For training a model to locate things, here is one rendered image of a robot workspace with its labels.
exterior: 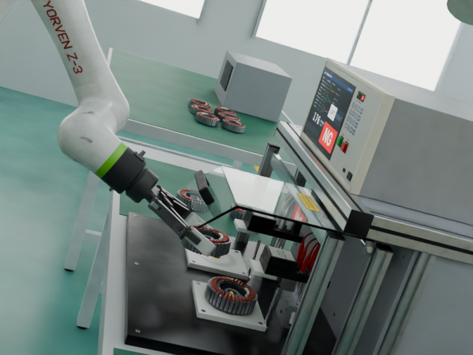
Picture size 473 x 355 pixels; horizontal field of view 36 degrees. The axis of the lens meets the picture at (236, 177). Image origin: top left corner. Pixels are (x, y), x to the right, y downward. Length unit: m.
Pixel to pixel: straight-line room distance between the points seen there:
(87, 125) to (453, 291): 0.81
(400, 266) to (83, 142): 0.69
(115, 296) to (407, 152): 0.66
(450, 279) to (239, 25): 4.94
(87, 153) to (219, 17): 4.71
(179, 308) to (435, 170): 0.59
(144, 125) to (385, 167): 1.77
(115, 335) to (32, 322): 1.49
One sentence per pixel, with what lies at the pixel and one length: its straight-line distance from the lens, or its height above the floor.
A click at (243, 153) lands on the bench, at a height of 0.74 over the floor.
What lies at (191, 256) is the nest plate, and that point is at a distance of 1.77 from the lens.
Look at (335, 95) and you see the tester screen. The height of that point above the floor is 1.26.
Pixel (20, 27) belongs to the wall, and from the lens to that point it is 6.22.
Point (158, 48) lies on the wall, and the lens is 6.18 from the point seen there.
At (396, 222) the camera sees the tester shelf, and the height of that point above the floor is 1.11.
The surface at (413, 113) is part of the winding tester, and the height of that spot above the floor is 1.30.
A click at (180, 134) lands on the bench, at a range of 3.07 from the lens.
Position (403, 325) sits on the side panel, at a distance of 1.46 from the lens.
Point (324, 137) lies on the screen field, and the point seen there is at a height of 1.16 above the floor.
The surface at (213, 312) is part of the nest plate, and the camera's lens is 1.53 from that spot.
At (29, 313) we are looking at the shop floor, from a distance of 2.95.
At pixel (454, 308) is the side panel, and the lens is 1.49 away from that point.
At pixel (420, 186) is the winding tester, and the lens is 1.47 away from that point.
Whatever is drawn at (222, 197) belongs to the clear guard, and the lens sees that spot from 1.35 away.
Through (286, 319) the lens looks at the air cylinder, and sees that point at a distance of 1.59.
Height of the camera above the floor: 1.44
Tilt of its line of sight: 15 degrees down
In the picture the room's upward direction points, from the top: 18 degrees clockwise
